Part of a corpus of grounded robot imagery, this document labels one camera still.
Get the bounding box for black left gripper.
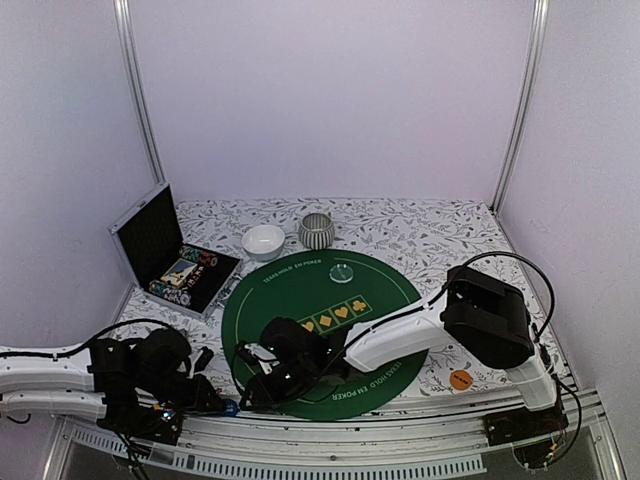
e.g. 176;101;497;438
139;368;226;416

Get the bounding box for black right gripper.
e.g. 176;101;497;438
239;355;315;409

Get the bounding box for blue small blind button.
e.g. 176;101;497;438
222;399;239;417

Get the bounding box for clear acrylic dealer button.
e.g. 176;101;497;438
329;263;354;284

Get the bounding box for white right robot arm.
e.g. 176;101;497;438
235;256;563;436

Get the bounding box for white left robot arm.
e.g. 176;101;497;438
1;319;226;434

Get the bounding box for round green poker mat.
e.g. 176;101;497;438
221;249;427;421

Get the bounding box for poker chip row lower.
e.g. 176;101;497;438
148;280;191;307

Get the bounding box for poker chip row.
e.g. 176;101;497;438
148;280;191;307
179;245;218;268

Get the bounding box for aluminium poker chip case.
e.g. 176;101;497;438
108;182;241;319

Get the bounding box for boxed card deck in case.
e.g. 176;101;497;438
160;258;198;288

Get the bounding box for white ceramic bowl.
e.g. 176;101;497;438
241;225;285;263

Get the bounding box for poker chip row upper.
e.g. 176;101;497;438
179;245;218;268

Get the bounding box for striped grey ceramic cup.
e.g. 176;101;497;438
298;213;335;250

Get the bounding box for orange big blind button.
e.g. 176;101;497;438
449;370;473;391

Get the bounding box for floral white tablecloth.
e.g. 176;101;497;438
115;198;547;404

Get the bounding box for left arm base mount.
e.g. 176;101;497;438
96;404;184;446

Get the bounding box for right aluminium frame post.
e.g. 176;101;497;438
490;0;550;216

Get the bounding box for aluminium frame post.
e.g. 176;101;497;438
113;0;166;184
490;0;550;216

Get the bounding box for left aluminium frame post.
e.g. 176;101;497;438
113;0;166;184

